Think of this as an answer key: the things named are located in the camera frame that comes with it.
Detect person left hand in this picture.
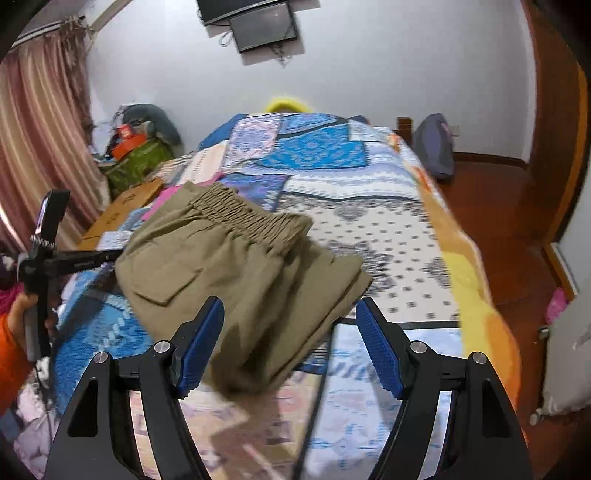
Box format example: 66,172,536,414
7,293,61,351

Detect pink folded cloth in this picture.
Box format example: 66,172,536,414
141,185,181,222

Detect orange box on pile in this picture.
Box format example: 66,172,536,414
111,124,147,161

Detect yellow headboard cushion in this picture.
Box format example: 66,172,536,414
264,96,312,113

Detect grey white pillow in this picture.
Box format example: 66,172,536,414
529,293,590,426

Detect brown wooden door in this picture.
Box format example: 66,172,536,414
523,1,590,244

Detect brown cardboard box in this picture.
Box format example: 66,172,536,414
77,179,163,251

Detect orange yellow blanket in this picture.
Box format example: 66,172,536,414
387,133,522,406

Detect pink item on floor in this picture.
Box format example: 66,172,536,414
545,288,568,325

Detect grey blue backpack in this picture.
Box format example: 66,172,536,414
412,113,455,180

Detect olive green pants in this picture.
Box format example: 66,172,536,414
115,183,372,393

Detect orange sleeve forearm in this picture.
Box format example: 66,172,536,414
0,314,32,415

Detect striped red curtain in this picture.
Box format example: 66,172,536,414
1,20,110,252

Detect black wall television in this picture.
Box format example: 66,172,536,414
197,0,277,25

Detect white clothes and papers pile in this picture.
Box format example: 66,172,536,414
1,359,60,479

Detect grey cloth on pile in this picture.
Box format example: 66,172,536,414
121,104,182,147

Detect green patterned bag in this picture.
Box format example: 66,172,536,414
105,139,173,199

